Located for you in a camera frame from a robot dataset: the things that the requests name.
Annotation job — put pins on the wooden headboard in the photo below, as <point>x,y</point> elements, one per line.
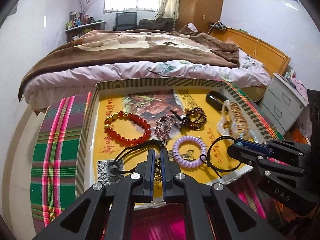
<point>274,60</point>

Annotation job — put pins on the desk with clutter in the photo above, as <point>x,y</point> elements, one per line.
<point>77,32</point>

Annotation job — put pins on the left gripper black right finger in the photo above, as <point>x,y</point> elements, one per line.
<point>211,212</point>

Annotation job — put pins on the window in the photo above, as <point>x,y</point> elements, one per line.
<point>130,5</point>

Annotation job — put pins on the bed with white floral sheet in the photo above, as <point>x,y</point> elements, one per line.
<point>41,91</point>

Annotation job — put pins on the wooden wardrobe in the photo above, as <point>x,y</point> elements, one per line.
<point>199,12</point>

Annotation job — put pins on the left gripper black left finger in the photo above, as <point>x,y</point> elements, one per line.
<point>105,212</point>

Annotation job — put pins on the black wide bangle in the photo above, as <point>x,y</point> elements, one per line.
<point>216,100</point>

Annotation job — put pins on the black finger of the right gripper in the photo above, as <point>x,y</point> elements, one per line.
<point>242,153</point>
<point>252,146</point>

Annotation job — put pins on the pink green plaid tablecloth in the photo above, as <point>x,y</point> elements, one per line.
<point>58,168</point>

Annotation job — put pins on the yellow printed cardboard box tray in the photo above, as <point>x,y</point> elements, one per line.
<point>128,124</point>

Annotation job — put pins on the brown plush blanket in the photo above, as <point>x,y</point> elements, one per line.
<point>100,47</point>

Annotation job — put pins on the translucent amber hair claw clip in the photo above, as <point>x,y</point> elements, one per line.
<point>233,122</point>

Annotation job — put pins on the grey drawer nightstand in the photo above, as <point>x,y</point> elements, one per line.
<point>282,104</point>

